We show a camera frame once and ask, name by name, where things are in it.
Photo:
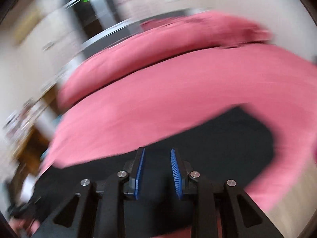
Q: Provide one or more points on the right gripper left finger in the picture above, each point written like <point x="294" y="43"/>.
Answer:
<point x="134" y="168"/>

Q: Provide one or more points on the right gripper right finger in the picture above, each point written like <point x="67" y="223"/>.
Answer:
<point x="181" y="170"/>

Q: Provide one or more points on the black pants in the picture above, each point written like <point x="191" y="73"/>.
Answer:
<point x="225" y="153"/>

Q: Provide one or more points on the pink bed sheet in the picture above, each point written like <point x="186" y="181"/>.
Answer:
<point x="177" y="94"/>

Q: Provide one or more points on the pink folded duvet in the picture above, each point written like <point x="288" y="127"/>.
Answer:
<point x="164" y="39"/>

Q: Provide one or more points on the grey bed headboard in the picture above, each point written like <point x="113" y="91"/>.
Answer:
<point x="126" y="29"/>

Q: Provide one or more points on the dark window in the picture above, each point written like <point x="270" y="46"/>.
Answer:
<point x="94" y="16"/>

